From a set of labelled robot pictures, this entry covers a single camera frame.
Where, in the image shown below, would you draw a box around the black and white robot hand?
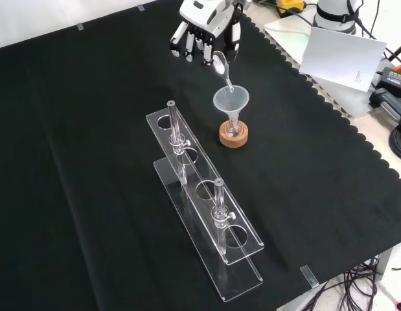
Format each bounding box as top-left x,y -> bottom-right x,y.
169,0 -> 253,68

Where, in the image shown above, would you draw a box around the translucent plastic funnel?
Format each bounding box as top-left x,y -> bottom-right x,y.
212,84 -> 250,123

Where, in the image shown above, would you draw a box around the small round-bottom glass flask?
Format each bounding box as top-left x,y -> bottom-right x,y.
226,116 -> 242,137

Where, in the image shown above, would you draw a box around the clear acrylic funnel stand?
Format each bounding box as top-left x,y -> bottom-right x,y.
144,99 -> 265,303

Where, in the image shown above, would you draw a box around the pale white board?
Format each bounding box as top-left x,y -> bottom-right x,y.
299,26 -> 388,92

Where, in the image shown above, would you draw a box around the black bench cloth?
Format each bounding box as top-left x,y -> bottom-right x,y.
0,0 -> 401,311

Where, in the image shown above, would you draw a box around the black power adapter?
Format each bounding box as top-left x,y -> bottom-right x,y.
374,66 -> 401,98

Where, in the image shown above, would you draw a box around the clear tape strip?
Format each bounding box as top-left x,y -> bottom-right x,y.
299,264 -> 320,288

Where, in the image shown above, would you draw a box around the brown cork ring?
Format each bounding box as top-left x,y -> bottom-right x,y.
218,119 -> 249,148

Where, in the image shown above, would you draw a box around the coiled black cable bundle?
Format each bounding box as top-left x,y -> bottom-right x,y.
389,124 -> 401,163

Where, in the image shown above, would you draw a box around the loose black floor cables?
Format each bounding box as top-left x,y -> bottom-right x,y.
312,241 -> 401,311

